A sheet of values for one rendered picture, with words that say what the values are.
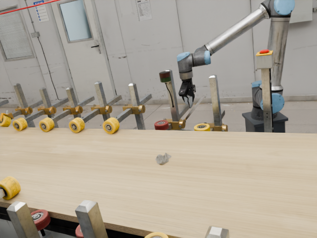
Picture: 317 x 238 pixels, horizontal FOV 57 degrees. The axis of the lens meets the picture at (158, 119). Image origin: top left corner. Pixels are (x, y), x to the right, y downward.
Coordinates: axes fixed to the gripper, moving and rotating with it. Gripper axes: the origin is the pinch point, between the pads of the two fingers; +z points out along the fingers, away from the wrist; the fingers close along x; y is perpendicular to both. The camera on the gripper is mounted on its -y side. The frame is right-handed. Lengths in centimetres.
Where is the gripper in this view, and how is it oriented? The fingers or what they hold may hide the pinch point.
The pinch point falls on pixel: (189, 106)
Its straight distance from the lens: 205.9
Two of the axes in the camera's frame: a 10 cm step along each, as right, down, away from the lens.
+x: -8.9, 0.0, 4.5
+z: 1.8, 9.2, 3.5
